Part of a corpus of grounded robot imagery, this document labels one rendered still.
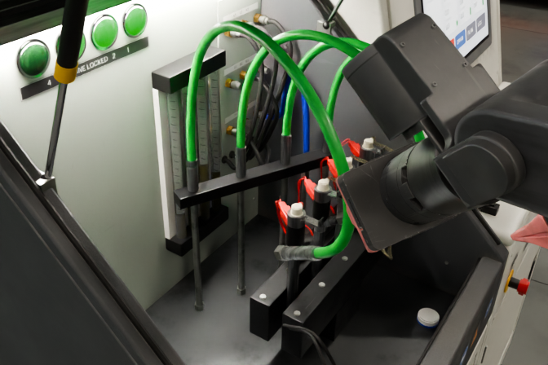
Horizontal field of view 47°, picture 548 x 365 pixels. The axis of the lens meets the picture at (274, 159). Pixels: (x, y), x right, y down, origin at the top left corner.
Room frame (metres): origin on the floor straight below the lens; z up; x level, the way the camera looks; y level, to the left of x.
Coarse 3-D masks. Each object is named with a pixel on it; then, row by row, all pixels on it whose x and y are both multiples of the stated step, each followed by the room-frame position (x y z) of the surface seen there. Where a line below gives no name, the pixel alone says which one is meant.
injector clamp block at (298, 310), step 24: (360, 240) 0.89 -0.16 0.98; (336, 264) 0.82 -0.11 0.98; (360, 264) 0.86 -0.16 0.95; (264, 288) 0.76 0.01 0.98; (312, 288) 0.76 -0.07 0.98; (336, 288) 0.78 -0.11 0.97; (360, 288) 0.87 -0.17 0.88; (264, 312) 0.72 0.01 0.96; (288, 312) 0.71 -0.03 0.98; (312, 312) 0.71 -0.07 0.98; (336, 312) 0.79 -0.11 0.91; (264, 336) 0.72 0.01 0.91; (288, 336) 0.70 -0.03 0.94; (336, 336) 0.79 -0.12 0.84
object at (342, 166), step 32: (224, 32) 0.77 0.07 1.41; (256, 32) 0.70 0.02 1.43; (192, 64) 0.83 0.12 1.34; (288, 64) 0.65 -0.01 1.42; (192, 96) 0.84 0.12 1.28; (192, 128) 0.85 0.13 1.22; (320, 128) 0.59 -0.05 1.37; (192, 160) 0.86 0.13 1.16; (352, 224) 0.55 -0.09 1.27; (320, 256) 0.58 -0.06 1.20
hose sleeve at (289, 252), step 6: (288, 246) 0.65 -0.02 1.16; (294, 246) 0.64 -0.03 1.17; (300, 246) 0.63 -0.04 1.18; (306, 246) 0.62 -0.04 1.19; (312, 246) 0.60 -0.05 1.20; (318, 246) 0.60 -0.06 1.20; (282, 252) 0.64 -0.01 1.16; (288, 252) 0.63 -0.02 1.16; (294, 252) 0.62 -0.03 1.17; (300, 252) 0.61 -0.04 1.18; (306, 252) 0.60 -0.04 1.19; (312, 252) 0.59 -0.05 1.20; (288, 258) 0.63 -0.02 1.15; (294, 258) 0.62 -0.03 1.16; (300, 258) 0.61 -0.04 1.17; (306, 258) 0.60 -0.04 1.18; (312, 258) 0.59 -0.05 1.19
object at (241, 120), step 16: (288, 32) 0.86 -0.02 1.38; (304, 32) 0.84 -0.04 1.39; (320, 32) 0.83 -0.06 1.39; (336, 48) 0.81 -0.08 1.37; (352, 48) 0.80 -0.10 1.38; (256, 64) 0.88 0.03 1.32; (240, 112) 0.90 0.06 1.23; (240, 128) 0.90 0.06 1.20; (240, 144) 0.90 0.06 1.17; (240, 160) 0.90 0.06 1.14; (240, 176) 0.90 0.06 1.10
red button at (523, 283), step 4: (512, 272) 1.00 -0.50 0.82; (508, 280) 0.98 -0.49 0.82; (512, 280) 0.99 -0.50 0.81; (516, 280) 0.98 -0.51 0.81; (520, 280) 0.98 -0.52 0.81; (524, 280) 0.98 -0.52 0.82; (508, 284) 0.98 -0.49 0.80; (512, 284) 0.98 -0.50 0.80; (516, 284) 0.98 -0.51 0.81; (520, 284) 0.97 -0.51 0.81; (524, 284) 0.97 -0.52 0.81; (528, 284) 0.97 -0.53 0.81; (516, 288) 0.97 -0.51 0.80; (520, 288) 0.97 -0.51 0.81; (524, 288) 0.96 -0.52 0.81; (520, 292) 0.96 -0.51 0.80; (524, 292) 0.96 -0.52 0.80
